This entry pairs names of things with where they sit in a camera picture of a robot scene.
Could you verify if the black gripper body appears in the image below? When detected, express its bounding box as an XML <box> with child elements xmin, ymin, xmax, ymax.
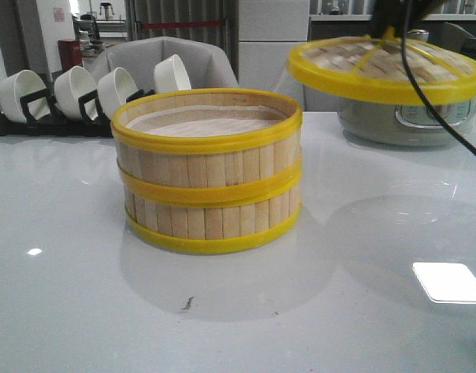
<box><xmin>369</xmin><ymin>0</ymin><xmax>446</xmax><ymax>38</ymax></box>

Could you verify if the bamboo steamer lid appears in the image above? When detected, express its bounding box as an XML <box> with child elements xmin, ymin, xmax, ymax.
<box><xmin>287</xmin><ymin>35</ymin><xmax>476</xmax><ymax>105</ymax></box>

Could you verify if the bamboo steamer tray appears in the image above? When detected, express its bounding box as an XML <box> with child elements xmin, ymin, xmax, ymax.
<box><xmin>121</xmin><ymin>162</ymin><xmax>302</xmax><ymax>254</ymax></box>
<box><xmin>111</xmin><ymin>89</ymin><xmax>302</xmax><ymax>189</ymax></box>

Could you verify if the dark counter shelf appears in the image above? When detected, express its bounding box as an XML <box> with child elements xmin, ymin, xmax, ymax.
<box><xmin>307</xmin><ymin>14</ymin><xmax>476</xmax><ymax>44</ymax></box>

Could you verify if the grey electric cooker pot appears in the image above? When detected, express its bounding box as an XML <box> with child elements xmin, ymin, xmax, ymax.
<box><xmin>338</xmin><ymin>97</ymin><xmax>476</xmax><ymax>147</ymax></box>

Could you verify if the grey armchair right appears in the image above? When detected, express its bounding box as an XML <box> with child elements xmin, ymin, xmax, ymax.
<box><xmin>272</xmin><ymin>69</ymin><xmax>340</xmax><ymax>112</ymax></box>

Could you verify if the grey armchair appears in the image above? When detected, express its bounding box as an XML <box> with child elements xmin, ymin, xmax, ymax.
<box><xmin>86</xmin><ymin>37</ymin><xmax>240</xmax><ymax>91</ymax></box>
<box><xmin>272</xmin><ymin>69</ymin><xmax>340</xmax><ymax>112</ymax></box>

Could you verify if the white cabinet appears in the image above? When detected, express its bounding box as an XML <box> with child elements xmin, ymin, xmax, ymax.
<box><xmin>237</xmin><ymin>0</ymin><xmax>310</xmax><ymax>90</ymax></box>

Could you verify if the white bowl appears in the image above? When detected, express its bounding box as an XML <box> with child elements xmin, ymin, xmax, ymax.
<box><xmin>97</xmin><ymin>67</ymin><xmax>138</xmax><ymax>119</ymax></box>
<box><xmin>0</xmin><ymin>70</ymin><xmax>46</xmax><ymax>123</ymax></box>
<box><xmin>54</xmin><ymin>66</ymin><xmax>97</xmax><ymax>120</ymax></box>
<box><xmin>153</xmin><ymin>54</ymin><xmax>191</xmax><ymax>93</ymax></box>

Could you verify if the red barrier belt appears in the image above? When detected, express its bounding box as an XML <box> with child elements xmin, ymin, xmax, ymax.
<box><xmin>135</xmin><ymin>19</ymin><xmax>226</xmax><ymax>30</ymax></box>

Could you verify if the grey armchair left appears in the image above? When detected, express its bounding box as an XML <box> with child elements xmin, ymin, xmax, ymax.
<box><xmin>86</xmin><ymin>37</ymin><xmax>240</xmax><ymax>91</ymax></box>

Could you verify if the red bin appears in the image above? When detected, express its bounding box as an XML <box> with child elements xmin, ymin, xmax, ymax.
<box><xmin>58</xmin><ymin>39</ymin><xmax>82</xmax><ymax>72</ymax></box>

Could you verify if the black dish rack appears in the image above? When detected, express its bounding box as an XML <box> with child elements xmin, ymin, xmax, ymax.
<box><xmin>0</xmin><ymin>88</ymin><xmax>157</xmax><ymax>138</ymax></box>

